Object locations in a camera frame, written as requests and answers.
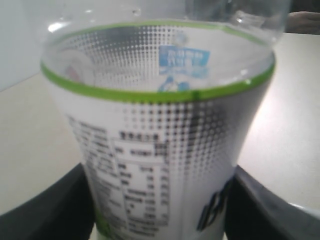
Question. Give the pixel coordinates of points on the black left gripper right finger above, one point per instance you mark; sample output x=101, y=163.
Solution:
x=255, y=213

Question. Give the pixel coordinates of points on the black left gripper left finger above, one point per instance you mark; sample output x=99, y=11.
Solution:
x=64, y=211

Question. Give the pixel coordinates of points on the clear labelled water bottle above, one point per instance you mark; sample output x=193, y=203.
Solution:
x=160, y=95

